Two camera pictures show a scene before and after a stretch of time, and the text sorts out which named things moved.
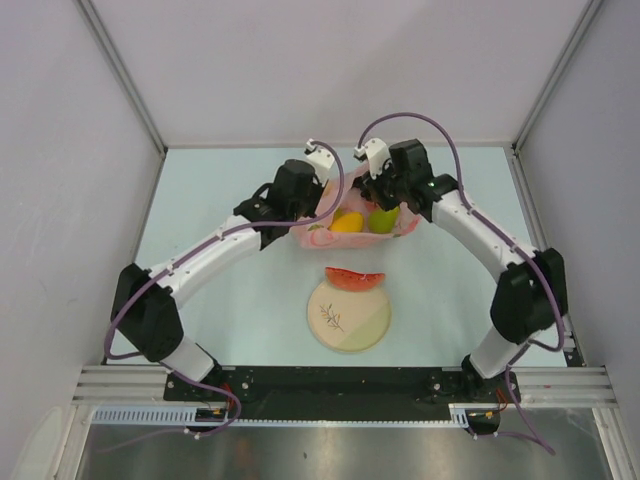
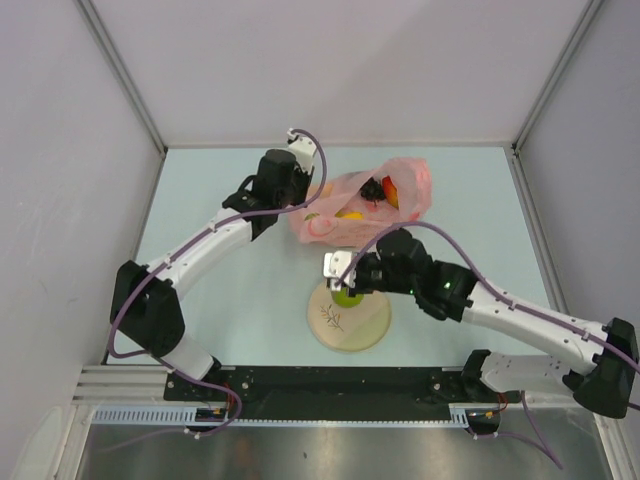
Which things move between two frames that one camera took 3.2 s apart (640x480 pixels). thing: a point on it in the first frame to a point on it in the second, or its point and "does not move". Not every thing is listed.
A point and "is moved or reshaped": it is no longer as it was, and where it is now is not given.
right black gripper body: [389, 188] to [373, 274]
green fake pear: [383, 222] to [341, 297]
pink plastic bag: [316, 234] is moved or reshaped
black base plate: [346, 392] does not move
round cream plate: [348, 321] does not move
